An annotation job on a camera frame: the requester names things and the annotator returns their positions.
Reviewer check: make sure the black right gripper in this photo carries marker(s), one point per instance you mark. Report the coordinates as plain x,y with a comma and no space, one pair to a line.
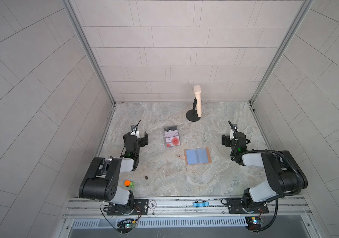
227,140

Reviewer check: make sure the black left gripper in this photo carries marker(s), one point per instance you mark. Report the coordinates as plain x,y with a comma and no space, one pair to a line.
141,141

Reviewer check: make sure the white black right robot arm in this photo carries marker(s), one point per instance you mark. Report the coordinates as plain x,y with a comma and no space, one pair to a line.
283,175

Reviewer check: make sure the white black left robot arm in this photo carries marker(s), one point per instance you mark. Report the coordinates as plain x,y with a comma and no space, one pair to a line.
101,179

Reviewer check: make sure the black round microphone stand base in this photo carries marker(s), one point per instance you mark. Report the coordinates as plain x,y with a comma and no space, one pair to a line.
192,115

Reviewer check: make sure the clear plastic package box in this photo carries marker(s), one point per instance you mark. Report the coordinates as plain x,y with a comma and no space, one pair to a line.
171,136

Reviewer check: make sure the orange green toy car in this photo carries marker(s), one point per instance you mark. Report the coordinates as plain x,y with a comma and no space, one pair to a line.
129,184

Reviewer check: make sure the beige microphone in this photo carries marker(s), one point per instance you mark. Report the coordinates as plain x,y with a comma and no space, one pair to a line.
197,91

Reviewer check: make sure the white ventilation grille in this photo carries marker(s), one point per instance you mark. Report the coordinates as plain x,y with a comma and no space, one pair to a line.
171,222

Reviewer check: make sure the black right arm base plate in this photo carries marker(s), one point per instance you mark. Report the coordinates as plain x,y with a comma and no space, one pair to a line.
241,205

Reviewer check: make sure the blue clip on rail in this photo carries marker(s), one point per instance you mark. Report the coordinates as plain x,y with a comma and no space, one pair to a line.
200,204

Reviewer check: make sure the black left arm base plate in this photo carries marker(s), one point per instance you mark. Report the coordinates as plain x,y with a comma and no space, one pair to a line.
132,208

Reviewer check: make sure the aluminium front rail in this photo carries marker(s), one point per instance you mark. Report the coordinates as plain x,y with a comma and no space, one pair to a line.
182,206

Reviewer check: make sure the left circuit board with wires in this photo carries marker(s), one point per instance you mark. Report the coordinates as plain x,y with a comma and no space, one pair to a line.
127,225

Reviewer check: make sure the circuit board with wires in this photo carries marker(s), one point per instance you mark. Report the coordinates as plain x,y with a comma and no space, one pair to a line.
254,223
127,225

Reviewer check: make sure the right circuit board with wires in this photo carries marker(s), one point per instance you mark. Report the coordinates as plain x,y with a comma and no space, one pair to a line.
254,223

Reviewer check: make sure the aluminium corner frame post left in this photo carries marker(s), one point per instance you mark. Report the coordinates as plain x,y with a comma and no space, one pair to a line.
68,7

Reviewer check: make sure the aluminium corner frame post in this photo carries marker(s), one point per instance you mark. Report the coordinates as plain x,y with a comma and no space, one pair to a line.
68,7
303,10

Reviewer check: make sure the aluminium corner frame post right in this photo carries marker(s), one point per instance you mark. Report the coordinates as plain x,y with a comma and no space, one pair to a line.
303,10

